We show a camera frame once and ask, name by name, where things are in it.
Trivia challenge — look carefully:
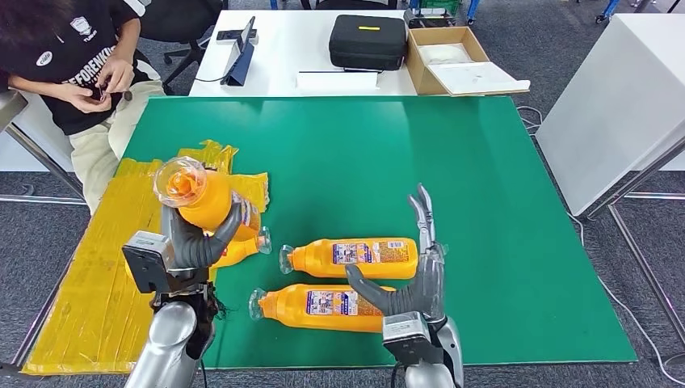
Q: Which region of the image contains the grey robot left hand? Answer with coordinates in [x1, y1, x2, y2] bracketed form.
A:
[160, 200, 245, 272]

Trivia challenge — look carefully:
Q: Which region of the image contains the person's right hand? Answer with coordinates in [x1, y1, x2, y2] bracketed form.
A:
[66, 82, 113, 115]

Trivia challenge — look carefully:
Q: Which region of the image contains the person's left hand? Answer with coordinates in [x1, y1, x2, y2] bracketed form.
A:
[96, 56, 136, 95]

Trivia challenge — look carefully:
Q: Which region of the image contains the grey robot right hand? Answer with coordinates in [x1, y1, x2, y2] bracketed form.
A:
[345, 183, 448, 323]

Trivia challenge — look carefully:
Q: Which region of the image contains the orange detergent bottle clear cap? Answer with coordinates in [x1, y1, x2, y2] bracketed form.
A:
[153, 156, 263, 243]
[278, 238, 420, 280]
[247, 284, 398, 334]
[203, 226, 273, 270]

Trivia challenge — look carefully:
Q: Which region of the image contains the person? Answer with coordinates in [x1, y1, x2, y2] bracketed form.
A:
[0, 0, 166, 215]

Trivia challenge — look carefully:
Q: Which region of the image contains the white table with metal legs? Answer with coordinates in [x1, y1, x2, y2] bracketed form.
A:
[535, 12, 685, 349]
[0, 91, 88, 207]

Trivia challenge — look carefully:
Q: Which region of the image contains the black office chair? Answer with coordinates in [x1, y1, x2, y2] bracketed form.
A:
[137, 0, 229, 98]

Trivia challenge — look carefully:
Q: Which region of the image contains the black phone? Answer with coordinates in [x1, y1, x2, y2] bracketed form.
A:
[216, 29, 258, 43]

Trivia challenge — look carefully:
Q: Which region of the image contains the yellow plastic sheet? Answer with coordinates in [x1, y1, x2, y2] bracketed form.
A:
[21, 140, 271, 376]

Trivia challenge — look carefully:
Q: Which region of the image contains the tablet with blue cover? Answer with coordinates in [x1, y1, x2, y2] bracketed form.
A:
[220, 15, 257, 88]

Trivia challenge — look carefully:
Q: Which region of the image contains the white desk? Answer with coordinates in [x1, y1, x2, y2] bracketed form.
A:
[189, 9, 418, 99]

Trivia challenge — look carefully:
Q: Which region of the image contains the white flat sheet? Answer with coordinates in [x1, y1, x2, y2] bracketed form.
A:
[429, 60, 532, 96]

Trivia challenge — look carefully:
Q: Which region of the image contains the open cardboard box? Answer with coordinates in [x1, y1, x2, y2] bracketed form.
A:
[406, 25, 532, 98]

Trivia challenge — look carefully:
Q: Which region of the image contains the white paper sheet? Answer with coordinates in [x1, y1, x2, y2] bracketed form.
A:
[295, 70, 380, 92]

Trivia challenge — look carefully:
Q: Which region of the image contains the white padding bag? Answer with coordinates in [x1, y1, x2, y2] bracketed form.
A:
[416, 42, 475, 66]

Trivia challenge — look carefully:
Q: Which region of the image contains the black zip case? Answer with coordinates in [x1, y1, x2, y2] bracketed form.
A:
[328, 14, 408, 72]

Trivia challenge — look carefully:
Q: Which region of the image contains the black device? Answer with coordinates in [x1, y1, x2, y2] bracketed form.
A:
[404, 6, 458, 29]

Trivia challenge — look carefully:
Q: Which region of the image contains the green plastic crate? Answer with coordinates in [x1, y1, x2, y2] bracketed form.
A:
[419, 0, 462, 17]

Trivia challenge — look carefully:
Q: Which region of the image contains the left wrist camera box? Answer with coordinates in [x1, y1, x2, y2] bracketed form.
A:
[121, 231, 177, 294]

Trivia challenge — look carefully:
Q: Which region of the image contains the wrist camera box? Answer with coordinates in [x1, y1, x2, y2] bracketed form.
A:
[121, 231, 177, 294]
[382, 312, 445, 366]

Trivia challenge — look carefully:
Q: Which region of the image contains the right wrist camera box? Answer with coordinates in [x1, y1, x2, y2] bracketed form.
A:
[382, 312, 445, 366]

